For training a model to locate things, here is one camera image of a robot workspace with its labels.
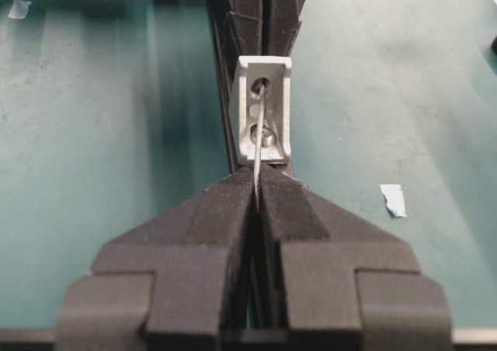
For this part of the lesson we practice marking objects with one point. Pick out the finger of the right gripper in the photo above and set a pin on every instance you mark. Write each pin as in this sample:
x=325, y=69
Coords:
x=239, y=24
x=283, y=24

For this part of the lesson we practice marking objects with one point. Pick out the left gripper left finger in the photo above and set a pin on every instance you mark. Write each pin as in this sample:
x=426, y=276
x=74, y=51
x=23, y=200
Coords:
x=175, y=282

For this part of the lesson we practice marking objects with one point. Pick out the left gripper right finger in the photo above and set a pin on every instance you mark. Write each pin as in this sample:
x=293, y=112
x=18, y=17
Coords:
x=339, y=282

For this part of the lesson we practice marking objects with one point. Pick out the silver metal corner fitting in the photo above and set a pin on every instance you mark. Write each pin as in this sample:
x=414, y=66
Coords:
x=264, y=110

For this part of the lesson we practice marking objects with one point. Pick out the clear tape piece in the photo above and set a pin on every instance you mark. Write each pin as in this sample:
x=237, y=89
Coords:
x=19, y=9
x=394, y=199

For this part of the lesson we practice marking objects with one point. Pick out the lower black aluminium rail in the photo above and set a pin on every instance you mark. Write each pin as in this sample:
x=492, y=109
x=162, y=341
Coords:
x=225, y=82

